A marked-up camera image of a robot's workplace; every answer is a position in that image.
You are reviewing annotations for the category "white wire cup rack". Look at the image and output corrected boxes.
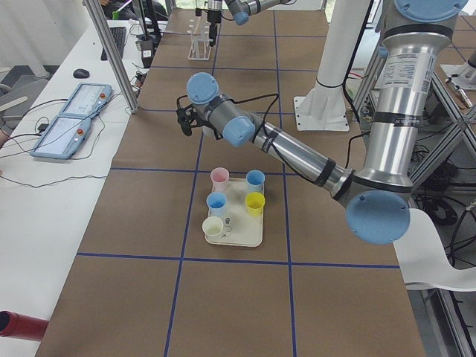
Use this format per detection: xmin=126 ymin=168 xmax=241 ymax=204
xmin=187 ymin=19 xmax=211 ymax=61

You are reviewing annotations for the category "teach pendant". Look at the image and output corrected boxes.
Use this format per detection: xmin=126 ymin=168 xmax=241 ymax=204
xmin=29 ymin=116 xmax=91 ymax=160
xmin=59 ymin=83 xmax=112 ymax=118

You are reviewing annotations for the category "yellow plastic cup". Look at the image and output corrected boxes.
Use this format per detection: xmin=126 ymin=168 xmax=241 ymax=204
xmin=245 ymin=192 xmax=266 ymax=216

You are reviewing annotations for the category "cream plastic tray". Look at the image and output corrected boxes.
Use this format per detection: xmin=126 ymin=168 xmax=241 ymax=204
xmin=206 ymin=178 xmax=263 ymax=248

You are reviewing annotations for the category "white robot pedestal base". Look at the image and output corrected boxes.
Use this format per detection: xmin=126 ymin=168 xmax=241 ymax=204
xmin=294 ymin=0 xmax=373 ymax=132

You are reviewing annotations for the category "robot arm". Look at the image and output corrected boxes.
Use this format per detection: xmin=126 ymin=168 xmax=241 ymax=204
xmin=177 ymin=1 xmax=468 ymax=244
xmin=205 ymin=0 xmax=293 ymax=47

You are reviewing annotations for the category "teach pendant upper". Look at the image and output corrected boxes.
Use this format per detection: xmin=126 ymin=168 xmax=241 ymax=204
xmin=59 ymin=83 xmax=112 ymax=118

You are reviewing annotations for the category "black computer mouse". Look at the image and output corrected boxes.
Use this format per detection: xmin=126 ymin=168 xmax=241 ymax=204
xmin=73 ymin=68 xmax=90 ymax=79

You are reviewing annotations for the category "black keyboard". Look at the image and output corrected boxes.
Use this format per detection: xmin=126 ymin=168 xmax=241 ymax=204
xmin=109 ymin=26 xmax=127 ymax=59

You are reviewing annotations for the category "light blue cup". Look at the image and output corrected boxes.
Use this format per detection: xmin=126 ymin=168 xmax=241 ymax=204
xmin=245 ymin=170 xmax=266 ymax=193
xmin=206 ymin=192 xmax=227 ymax=217

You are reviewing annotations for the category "pink plastic cup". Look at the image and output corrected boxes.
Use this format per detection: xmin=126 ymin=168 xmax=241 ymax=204
xmin=210 ymin=167 xmax=229 ymax=193

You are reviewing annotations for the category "light blue cup back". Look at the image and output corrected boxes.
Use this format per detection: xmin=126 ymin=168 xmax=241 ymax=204
xmin=245 ymin=170 xmax=266 ymax=193

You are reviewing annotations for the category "red cylinder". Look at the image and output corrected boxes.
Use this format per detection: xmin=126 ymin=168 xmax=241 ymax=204
xmin=1 ymin=311 xmax=49 ymax=341

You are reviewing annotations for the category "aluminium frame post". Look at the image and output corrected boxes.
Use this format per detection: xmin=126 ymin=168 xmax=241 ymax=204
xmin=83 ymin=0 xmax=139 ymax=114

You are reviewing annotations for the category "cream white plastic cup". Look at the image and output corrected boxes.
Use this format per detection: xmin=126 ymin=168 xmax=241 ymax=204
xmin=202 ymin=216 xmax=225 ymax=242

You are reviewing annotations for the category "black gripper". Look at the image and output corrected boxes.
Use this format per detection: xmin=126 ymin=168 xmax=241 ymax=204
xmin=176 ymin=95 xmax=208 ymax=137
xmin=207 ymin=0 xmax=222 ymax=47

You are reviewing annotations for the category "teach pendant lower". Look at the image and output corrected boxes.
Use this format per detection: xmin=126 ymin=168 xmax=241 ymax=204
xmin=29 ymin=116 xmax=91 ymax=160

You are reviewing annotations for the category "light blue cup front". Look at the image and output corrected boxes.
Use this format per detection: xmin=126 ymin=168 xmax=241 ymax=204
xmin=206 ymin=192 xmax=227 ymax=217

